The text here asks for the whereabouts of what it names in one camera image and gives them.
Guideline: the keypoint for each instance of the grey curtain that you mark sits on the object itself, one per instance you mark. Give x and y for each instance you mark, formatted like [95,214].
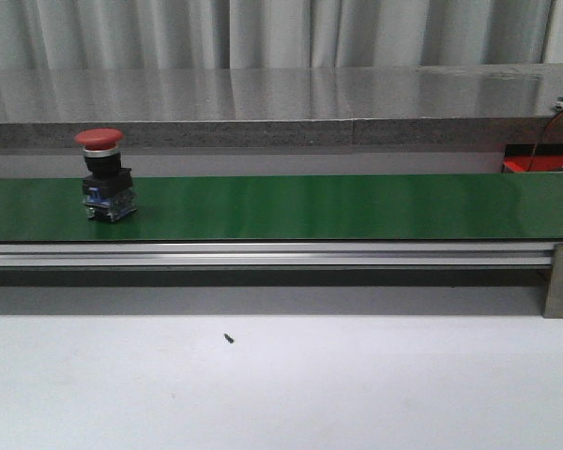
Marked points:
[270,34]

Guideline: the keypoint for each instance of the red plastic tray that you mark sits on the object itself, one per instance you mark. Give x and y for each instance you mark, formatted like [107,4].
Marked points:
[522,158]

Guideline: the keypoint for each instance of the red mushroom push button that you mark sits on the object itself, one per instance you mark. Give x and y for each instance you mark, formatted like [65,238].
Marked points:
[108,189]

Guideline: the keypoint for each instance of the grey stone counter ledge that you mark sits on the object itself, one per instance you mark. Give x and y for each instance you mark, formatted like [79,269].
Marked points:
[283,107]

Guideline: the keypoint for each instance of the aluminium conveyor side rail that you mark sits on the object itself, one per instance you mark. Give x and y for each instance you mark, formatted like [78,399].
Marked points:
[334,253]

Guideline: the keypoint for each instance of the green conveyor belt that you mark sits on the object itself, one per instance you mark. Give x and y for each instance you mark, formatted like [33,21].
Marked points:
[491,206]

